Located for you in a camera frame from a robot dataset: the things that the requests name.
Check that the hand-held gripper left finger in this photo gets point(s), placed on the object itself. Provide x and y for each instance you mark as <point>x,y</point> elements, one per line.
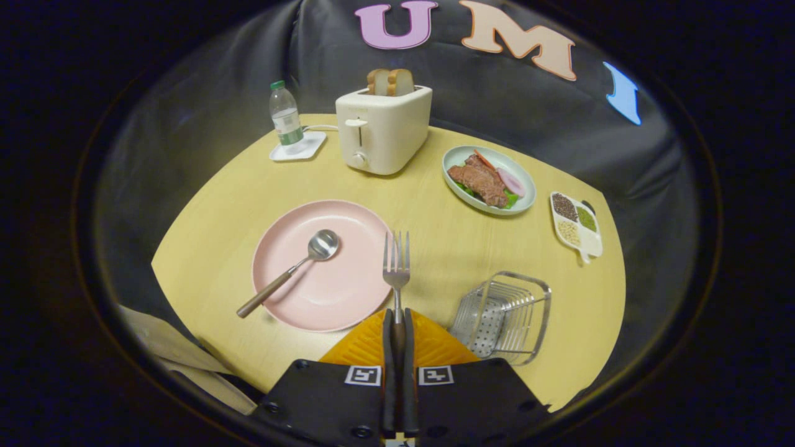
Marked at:
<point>323,403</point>

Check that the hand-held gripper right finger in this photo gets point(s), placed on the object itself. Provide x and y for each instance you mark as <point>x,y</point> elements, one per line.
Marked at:
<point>472,403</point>

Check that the pink round plate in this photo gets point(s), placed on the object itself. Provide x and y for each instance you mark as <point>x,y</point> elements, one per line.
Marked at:
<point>335,292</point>

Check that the beige board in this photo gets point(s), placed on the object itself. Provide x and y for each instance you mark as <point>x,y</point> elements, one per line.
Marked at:
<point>168,347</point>

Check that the pale beans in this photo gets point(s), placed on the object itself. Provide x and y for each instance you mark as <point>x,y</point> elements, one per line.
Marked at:
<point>568,233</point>

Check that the white divided dish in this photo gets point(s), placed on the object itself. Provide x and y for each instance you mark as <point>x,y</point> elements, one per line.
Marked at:
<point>590,242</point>

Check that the green lettuce leaf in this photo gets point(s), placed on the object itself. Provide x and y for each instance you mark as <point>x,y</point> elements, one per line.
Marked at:
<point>511,200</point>

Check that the pale green food plate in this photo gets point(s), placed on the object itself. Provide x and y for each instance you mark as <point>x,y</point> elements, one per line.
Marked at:
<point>522,202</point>

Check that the green beans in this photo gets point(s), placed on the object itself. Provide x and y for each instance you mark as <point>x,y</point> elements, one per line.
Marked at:
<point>586,219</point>

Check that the dark brown beans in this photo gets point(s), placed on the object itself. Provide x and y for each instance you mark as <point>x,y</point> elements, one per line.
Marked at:
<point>564,207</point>

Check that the brown meat slice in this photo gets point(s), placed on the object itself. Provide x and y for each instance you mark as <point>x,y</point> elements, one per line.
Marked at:
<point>479,181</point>

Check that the pink round ham slice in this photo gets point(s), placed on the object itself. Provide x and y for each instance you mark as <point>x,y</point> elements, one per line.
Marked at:
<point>511,182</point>

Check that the small black object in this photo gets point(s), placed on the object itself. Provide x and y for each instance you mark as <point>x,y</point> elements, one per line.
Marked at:
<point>589,206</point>

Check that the orange carrot strip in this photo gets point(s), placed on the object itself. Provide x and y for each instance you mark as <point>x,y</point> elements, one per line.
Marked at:
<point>484,159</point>

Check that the white square coaster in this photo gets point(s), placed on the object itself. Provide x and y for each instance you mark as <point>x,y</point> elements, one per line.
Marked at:
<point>310,146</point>

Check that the white toaster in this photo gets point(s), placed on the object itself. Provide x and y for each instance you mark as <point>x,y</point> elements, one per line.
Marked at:
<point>385,130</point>

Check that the clear plastic water bottle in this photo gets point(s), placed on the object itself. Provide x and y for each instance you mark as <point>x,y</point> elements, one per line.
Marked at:
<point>286,118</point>

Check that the toast bread slice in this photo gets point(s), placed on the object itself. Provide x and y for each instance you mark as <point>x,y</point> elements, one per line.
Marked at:
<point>402,82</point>
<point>376,82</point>

